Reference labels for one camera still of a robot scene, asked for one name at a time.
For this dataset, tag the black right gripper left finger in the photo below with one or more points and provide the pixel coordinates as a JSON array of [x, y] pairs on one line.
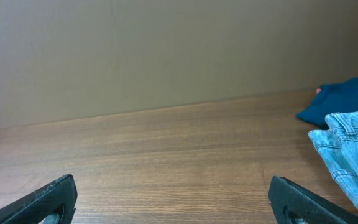
[[52, 203]]

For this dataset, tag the dark blue cloth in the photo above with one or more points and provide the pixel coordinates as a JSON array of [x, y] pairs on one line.
[[333, 98]]

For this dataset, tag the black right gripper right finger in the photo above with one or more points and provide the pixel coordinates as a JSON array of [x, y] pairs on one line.
[[293, 204]]

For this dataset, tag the light blue denim shorts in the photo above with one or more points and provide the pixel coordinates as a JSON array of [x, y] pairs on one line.
[[338, 147]]

